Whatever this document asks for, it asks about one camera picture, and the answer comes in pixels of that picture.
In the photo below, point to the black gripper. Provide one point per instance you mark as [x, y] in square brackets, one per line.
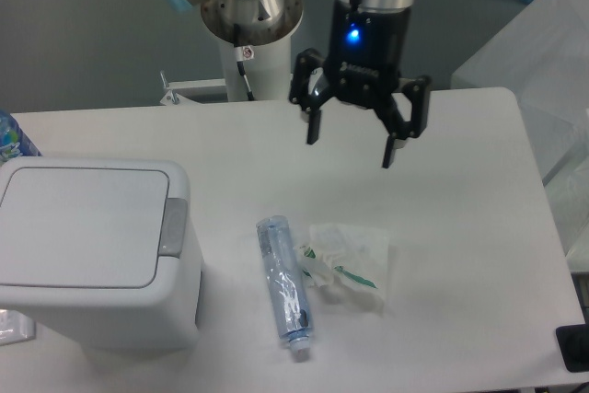
[362, 69]

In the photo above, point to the white push-button trash can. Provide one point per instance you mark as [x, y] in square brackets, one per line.
[102, 251]

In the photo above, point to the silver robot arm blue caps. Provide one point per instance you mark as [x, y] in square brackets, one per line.
[265, 21]

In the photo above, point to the crumpled white green wrapper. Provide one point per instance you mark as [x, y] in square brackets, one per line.
[348, 264]

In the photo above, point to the crushed clear plastic bottle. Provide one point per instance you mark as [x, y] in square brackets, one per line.
[290, 306]

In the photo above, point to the translucent plastic storage box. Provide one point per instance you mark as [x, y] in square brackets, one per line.
[542, 57]

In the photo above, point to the black device at table edge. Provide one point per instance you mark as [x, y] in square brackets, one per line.
[573, 343]

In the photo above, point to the blue labelled bottle at left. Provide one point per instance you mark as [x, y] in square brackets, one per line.
[14, 142]

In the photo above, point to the clear plastic packet lower left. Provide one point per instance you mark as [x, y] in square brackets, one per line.
[16, 327]

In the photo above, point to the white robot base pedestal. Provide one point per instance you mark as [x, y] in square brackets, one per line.
[257, 66]

